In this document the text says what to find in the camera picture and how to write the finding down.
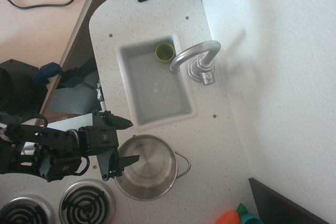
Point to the stainless steel pot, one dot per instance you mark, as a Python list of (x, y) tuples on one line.
[(156, 171)]

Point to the teal plastic cup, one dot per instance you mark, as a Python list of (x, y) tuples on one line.
[(245, 217)]

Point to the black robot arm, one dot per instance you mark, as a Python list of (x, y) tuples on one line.
[(29, 146)]

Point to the green plastic cup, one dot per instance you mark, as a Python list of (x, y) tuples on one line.
[(165, 52)]

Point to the right toy stove burner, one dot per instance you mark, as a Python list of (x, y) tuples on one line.
[(87, 201)]

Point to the black equipment base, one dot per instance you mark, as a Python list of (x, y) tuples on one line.
[(19, 94)]

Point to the left toy stove burner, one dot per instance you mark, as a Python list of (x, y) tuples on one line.
[(27, 209)]

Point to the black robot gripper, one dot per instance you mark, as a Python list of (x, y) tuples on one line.
[(100, 139)]

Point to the white toy sink basin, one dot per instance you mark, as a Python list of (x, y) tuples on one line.
[(155, 96)]

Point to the orange toy carrot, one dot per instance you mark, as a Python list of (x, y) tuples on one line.
[(229, 217)]

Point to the silver toy faucet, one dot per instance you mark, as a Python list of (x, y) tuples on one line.
[(201, 64)]

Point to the toy stove burner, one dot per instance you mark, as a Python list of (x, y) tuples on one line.
[(87, 201), (27, 209)]

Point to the blue clamp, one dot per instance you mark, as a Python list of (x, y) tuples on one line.
[(45, 72)]

